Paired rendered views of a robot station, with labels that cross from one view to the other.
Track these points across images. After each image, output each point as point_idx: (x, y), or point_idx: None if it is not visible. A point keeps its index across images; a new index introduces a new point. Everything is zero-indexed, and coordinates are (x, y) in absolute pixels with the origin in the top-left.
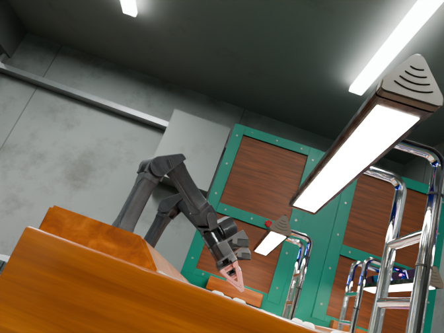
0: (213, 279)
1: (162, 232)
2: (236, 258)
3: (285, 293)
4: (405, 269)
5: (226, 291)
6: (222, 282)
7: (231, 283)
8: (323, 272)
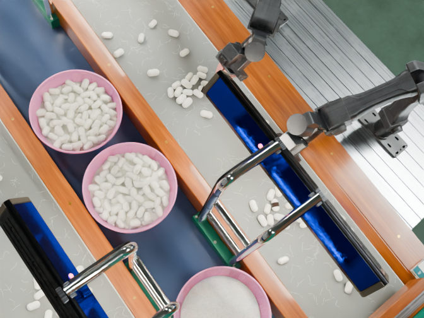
0: (413, 283)
1: (402, 106)
2: (216, 55)
3: None
4: (64, 287)
5: (387, 302)
6: (401, 294)
7: None
8: None
